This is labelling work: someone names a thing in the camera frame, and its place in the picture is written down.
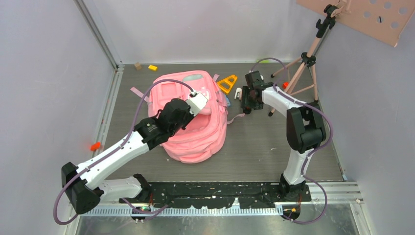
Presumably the yellow triangle ruler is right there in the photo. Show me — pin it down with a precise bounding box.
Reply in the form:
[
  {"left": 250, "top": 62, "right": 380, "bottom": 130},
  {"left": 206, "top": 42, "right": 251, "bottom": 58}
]
[{"left": 216, "top": 74, "right": 238, "bottom": 95}]

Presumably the green tape piece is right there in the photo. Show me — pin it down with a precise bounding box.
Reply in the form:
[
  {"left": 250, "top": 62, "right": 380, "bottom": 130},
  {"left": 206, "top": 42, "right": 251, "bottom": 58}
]
[{"left": 256, "top": 59, "right": 270, "bottom": 63}]

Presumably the white pink stapler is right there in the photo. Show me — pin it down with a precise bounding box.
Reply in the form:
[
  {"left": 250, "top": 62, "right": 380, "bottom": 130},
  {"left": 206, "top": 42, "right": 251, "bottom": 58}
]
[{"left": 234, "top": 88, "right": 242, "bottom": 100}]

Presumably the small wooden block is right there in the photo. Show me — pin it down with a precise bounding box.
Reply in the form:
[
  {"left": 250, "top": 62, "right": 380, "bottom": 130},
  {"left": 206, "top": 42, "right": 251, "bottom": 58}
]
[{"left": 134, "top": 63, "right": 142, "bottom": 71}]

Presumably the pink student backpack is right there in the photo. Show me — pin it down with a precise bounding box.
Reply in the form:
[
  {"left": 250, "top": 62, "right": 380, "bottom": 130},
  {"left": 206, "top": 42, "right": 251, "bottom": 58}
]
[{"left": 130, "top": 70, "right": 232, "bottom": 164}]

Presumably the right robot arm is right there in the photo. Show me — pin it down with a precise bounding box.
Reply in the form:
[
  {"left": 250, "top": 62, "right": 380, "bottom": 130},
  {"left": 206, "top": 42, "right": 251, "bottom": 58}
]
[{"left": 241, "top": 71, "right": 326, "bottom": 201}]

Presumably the small yellow brick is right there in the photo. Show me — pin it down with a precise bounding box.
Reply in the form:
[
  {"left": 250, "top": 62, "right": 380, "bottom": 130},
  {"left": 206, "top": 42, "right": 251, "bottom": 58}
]
[{"left": 148, "top": 65, "right": 158, "bottom": 71}]

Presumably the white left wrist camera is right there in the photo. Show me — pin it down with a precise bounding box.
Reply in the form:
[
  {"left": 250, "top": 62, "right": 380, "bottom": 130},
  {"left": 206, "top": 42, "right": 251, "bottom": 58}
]
[{"left": 185, "top": 92, "right": 208, "bottom": 117}]

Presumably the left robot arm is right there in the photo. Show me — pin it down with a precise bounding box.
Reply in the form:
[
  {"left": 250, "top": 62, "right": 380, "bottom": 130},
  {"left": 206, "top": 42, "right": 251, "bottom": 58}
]
[{"left": 61, "top": 94, "right": 207, "bottom": 214}]

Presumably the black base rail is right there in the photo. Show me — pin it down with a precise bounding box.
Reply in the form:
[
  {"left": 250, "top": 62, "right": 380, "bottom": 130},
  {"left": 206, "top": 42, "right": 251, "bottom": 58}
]
[{"left": 119, "top": 182, "right": 311, "bottom": 219}]

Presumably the orange clip on frame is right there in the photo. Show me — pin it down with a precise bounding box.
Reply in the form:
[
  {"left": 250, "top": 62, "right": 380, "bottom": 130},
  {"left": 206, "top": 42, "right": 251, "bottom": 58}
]
[{"left": 90, "top": 142, "right": 101, "bottom": 151}]

